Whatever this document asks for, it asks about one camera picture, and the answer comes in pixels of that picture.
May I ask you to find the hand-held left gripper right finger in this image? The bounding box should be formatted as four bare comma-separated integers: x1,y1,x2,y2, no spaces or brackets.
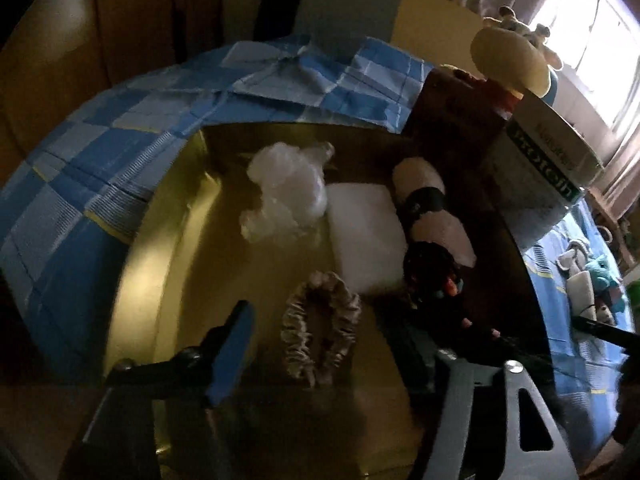
376,310,577,480

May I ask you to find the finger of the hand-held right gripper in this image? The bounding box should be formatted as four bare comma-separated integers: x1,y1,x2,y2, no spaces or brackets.
574,315,640,351

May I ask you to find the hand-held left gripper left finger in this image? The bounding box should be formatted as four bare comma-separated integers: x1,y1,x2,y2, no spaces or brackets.
60,300,257,480

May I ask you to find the teal plush toy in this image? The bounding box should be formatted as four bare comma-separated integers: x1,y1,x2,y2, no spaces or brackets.
582,252,626,293

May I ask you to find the beige scrunchie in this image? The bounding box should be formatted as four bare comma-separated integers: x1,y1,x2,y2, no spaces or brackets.
280,271,362,390

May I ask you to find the gold tin box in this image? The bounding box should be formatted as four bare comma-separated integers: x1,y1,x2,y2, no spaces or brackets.
102,120,553,480

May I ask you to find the black dotted soft toy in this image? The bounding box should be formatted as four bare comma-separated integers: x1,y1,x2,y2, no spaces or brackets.
402,241,503,341

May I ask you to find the pink towel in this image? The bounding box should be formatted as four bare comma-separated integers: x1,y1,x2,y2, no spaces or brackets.
391,157,478,267

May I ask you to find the white fluffy plush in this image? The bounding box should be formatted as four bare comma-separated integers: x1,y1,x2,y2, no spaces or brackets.
240,141,335,246

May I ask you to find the white powder can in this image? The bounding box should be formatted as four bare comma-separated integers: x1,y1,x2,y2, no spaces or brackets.
482,94,606,248

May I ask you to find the blue checked blanket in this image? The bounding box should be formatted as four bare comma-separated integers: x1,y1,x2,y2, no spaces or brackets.
0,35,640,456

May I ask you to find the yellow giraffe plush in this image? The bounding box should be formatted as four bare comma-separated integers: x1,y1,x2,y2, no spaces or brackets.
470,6,563,106

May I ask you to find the window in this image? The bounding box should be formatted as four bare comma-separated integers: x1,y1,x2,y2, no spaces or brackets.
540,0,640,131

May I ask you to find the wooden wardrobe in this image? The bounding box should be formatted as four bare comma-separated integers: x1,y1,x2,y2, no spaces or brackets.
0,0,271,196

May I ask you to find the black rolled mat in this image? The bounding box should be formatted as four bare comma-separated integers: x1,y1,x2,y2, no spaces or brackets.
255,0,313,41

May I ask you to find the blue and yellow headboard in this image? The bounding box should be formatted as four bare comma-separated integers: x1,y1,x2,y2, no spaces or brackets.
295,0,488,81

